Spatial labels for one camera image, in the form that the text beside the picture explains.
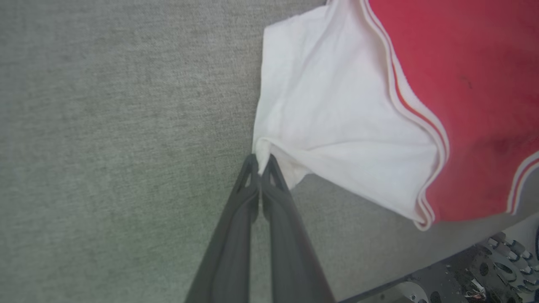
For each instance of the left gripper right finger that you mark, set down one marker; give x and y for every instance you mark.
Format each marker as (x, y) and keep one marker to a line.
(290, 252)

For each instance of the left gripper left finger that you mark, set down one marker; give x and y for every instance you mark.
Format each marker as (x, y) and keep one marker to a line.
(229, 244)

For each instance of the red and white shirt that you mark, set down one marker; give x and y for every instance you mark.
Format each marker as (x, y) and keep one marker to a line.
(337, 105)

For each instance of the grey fabric sofa cushion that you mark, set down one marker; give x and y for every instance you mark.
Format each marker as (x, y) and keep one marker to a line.
(105, 147)

